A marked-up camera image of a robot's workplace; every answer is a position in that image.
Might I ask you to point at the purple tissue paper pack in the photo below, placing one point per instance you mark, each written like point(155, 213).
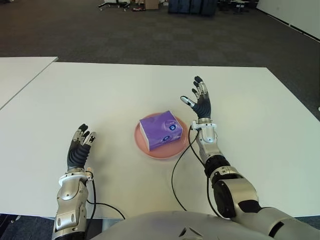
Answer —
point(160, 127)

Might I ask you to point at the white office desk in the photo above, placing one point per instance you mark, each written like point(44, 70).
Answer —
point(235, 3)

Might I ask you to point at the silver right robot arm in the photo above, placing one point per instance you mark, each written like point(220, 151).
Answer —
point(232, 190)

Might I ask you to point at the white neighbouring table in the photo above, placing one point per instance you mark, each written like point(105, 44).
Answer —
point(20, 72)

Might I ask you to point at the pink round plate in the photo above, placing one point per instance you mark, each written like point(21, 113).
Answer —
point(165, 153)

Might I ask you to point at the dark blue cabinet row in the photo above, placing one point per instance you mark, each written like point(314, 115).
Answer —
point(192, 7)

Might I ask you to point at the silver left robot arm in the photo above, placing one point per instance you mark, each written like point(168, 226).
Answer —
point(70, 200)

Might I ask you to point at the silver robot torso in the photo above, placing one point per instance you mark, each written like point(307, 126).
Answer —
point(162, 225)

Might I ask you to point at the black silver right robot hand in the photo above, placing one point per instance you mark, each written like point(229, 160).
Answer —
point(203, 107)

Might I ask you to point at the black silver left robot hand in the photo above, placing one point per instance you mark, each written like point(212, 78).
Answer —
point(77, 157)

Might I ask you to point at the brown cardboard box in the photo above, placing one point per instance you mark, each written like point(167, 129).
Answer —
point(152, 3)

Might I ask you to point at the white wheeled trolley frame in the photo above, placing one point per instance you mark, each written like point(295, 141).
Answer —
point(103, 3)

